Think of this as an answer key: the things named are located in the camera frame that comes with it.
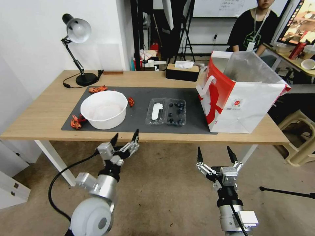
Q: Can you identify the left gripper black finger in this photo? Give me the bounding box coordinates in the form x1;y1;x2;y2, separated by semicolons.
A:
109;132;119;151
120;128;140;159

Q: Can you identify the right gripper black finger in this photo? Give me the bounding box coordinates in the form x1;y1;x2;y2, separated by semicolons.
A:
196;146;215;182
227;146;244;173

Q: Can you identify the clear plastic takeout container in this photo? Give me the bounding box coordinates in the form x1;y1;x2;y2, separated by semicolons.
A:
145;98;189;127

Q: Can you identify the red and white takeout bag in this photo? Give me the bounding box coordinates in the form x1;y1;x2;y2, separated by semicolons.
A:
196;51;292;134

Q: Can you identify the black tissue box wooden lid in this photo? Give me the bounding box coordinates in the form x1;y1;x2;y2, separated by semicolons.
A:
165;61;200;82

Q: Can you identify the white round bowl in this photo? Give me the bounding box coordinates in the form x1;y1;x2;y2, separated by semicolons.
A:
80;90;128;130

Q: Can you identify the dark grey table mat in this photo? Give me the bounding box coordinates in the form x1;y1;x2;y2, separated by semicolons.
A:
61;86;219;135

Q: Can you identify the black tripod leg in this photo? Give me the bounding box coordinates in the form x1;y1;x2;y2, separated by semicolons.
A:
259;186;315;199

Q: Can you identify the beige plastic stool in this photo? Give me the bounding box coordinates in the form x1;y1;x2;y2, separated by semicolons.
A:
277;109;315;168

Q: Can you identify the wooden table with white legs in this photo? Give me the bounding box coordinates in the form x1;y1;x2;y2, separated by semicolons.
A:
0;70;291;188

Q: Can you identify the white drawer cabinet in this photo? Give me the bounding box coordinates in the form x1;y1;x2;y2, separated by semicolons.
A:
0;139;43;210

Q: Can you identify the wooden side table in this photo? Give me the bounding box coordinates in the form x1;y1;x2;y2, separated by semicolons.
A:
262;42;315;83

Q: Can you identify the black metal rack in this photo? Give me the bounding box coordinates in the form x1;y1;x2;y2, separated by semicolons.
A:
130;0;154;72

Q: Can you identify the black desk lamp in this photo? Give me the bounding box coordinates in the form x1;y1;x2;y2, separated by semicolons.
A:
61;13;98;87

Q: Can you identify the red bottle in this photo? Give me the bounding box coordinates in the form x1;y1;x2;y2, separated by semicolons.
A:
289;42;307;60

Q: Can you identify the black folding stand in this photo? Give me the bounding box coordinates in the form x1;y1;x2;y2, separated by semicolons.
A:
170;0;198;63

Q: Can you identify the person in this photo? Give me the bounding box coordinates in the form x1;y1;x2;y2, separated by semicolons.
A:
226;0;282;56

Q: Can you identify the whiteboard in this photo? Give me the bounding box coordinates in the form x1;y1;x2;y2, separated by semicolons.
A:
191;0;256;18

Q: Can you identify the large display screen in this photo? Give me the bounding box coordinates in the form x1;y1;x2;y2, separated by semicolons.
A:
275;0;315;46

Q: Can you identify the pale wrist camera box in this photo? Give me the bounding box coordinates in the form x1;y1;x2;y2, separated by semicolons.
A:
220;166;240;189
96;142;115;161

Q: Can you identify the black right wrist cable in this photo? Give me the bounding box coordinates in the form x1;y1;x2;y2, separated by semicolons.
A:
214;169;248;236

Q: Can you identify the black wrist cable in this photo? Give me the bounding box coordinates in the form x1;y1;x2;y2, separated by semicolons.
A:
214;169;248;236
48;150;99;222

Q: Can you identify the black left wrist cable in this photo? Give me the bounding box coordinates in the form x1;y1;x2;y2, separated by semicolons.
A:
48;150;99;222

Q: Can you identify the black lamp cable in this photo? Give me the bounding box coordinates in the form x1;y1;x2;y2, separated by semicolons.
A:
63;69;104;89

